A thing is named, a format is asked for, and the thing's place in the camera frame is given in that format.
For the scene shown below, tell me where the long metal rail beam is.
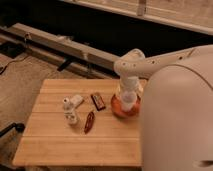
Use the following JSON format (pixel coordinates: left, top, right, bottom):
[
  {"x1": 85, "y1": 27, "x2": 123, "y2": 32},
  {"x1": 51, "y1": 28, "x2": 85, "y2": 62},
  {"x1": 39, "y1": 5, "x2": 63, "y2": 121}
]
[{"x1": 0, "y1": 23, "x2": 119, "y2": 74}]

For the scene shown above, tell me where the red chili pepper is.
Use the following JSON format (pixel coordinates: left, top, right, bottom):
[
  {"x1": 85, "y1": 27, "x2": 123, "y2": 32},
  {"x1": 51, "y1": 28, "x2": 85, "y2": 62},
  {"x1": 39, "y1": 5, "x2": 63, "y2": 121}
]
[{"x1": 84, "y1": 111, "x2": 95, "y2": 134}]

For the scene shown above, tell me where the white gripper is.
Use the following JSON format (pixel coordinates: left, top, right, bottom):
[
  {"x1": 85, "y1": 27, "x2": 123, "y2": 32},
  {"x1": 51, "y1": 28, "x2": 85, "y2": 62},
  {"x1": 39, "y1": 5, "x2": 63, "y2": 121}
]
[{"x1": 118, "y1": 76, "x2": 143, "y2": 95}]

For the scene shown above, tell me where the brown chocolate bar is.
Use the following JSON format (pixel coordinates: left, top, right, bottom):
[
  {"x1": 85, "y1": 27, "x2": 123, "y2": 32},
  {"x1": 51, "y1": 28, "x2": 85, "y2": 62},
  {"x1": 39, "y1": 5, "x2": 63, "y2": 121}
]
[{"x1": 91, "y1": 92, "x2": 106, "y2": 111}]

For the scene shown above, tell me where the black cable on floor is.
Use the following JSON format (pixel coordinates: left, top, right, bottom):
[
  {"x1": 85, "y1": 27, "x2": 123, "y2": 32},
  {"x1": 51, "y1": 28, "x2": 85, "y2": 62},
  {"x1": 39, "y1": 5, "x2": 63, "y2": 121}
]
[{"x1": 0, "y1": 53, "x2": 31, "y2": 76}]

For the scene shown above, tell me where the black handle at left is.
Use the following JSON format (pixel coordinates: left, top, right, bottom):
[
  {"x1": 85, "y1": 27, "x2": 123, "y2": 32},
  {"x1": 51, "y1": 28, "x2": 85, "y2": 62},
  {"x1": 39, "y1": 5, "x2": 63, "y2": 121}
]
[{"x1": 0, "y1": 123, "x2": 25, "y2": 137}]

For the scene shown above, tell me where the small white bottle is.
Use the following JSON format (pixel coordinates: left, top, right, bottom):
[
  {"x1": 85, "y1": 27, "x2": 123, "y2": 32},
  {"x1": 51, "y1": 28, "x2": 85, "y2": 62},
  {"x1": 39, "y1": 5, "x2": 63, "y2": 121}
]
[{"x1": 63, "y1": 98, "x2": 78, "y2": 125}]

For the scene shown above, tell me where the black box on floor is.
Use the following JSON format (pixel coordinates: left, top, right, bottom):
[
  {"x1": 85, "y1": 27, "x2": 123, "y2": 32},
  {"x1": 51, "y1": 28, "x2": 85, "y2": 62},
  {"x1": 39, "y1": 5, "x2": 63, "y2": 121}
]
[{"x1": 0, "y1": 41, "x2": 26, "y2": 59}]

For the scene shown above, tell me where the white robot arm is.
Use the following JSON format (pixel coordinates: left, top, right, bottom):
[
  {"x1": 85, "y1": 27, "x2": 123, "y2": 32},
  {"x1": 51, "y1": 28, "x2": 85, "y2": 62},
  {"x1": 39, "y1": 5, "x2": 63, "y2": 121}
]
[{"x1": 114, "y1": 44, "x2": 213, "y2": 171}]

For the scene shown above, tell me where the orange ceramic bowl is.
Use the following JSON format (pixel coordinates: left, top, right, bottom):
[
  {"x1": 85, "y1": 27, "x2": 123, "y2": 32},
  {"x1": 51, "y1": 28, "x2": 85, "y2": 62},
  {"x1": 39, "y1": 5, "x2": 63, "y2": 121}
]
[{"x1": 111, "y1": 95, "x2": 141, "y2": 118}]

